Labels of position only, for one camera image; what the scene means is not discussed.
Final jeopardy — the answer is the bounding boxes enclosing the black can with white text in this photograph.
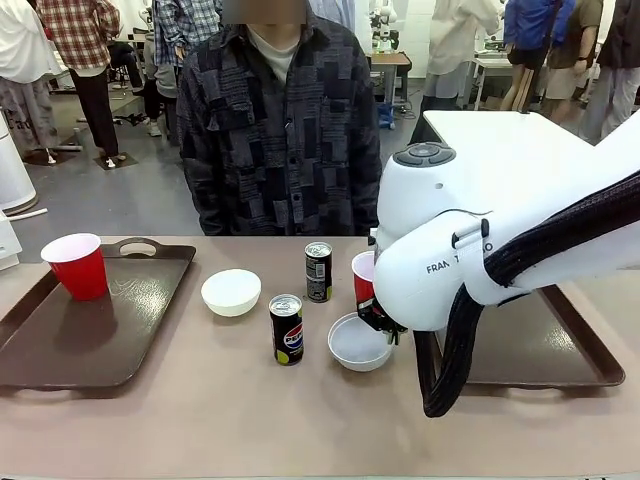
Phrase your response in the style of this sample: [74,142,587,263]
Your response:
[304,241,334,304]

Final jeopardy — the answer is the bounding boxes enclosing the black Pepsi can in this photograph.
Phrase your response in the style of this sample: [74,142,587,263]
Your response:
[269,293,305,367]

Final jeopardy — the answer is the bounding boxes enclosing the person in white long shirt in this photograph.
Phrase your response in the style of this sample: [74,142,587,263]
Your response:
[423,0,501,112]

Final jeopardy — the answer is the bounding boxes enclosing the white background work table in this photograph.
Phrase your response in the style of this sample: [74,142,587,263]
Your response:
[472,55,517,111]

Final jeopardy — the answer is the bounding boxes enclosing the person in red plaid shirt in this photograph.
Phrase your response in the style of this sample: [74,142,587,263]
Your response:
[37,0,123,170]

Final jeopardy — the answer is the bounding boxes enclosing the person in dark jacket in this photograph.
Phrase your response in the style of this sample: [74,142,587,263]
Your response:
[583,0,640,146]

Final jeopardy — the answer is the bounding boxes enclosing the white folding table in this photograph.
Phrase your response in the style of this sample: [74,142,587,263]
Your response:
[422,109,599,166]

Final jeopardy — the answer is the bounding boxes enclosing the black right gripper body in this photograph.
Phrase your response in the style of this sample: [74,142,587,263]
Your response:
[356,295,407,335]

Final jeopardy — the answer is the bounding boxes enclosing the white bowl with grey inside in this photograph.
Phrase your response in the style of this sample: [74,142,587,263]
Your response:
[327,312,394,373]

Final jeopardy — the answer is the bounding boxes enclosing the person in dark patchwork shirt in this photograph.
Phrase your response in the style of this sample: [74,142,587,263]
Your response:
[175,0,384,237]

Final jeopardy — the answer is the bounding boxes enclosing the person in brown shirt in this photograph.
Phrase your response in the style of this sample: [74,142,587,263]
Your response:
[542,0,606,120]

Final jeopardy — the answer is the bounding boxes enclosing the person in blue plaid shirt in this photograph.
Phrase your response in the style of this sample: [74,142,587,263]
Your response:
[152,0,225,139]

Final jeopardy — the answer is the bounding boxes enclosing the wooden top desk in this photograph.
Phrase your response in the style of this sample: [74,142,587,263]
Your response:
[368,51,414,132]

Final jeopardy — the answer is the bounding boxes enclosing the red plastic cup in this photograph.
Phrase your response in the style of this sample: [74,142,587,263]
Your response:
[40,232,110,303]
[351,251,378,314]

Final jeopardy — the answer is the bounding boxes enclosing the brown plastic serving tray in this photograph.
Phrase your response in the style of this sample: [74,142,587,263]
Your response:
[433,284,627,397]
[0,237,198,401]

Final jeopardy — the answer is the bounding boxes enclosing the black braided cable bundle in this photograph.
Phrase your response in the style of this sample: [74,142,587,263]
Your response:
[417,169,640,419]

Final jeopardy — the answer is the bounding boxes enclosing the white cylindrical appliance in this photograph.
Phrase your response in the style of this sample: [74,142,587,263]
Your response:
[0,107,39,212]

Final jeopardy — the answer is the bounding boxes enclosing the person in blue jacket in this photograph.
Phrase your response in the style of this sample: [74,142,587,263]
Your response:
[501,0,576,112]

